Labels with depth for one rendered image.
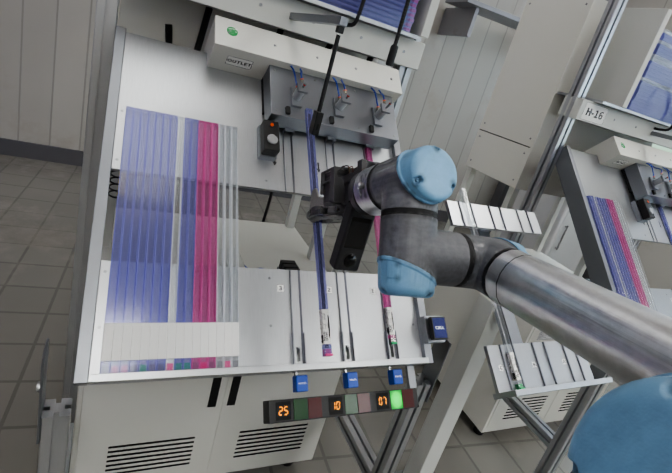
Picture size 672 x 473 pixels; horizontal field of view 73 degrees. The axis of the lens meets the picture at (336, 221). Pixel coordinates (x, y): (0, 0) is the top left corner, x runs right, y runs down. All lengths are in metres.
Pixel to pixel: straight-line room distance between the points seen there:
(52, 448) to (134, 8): 0.94
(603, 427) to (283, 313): 0.70
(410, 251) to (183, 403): 0.91
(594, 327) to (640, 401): 0.22
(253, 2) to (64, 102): 2.97
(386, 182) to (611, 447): 0.40
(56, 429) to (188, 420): 0.52
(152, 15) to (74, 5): 2.64
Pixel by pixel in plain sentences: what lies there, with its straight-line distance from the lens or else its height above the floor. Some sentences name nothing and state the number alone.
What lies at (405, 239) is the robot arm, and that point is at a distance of 0.57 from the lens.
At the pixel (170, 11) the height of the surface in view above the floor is 1.28.
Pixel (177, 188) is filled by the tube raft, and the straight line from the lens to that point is 0.93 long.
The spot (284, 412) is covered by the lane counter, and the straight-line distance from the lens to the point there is 0.92.
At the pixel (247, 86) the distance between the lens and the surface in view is 1.13.
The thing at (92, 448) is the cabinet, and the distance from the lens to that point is 1.41.
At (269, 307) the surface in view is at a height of 0.80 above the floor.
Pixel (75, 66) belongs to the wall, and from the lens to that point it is 3.92.
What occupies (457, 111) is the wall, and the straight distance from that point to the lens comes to 4.68.
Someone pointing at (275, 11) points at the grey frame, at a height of 1.34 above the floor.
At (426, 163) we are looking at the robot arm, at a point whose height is 1.19.
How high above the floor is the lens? 1.28
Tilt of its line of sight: 19 degrees down
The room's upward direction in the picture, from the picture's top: 16 degrees clockwise
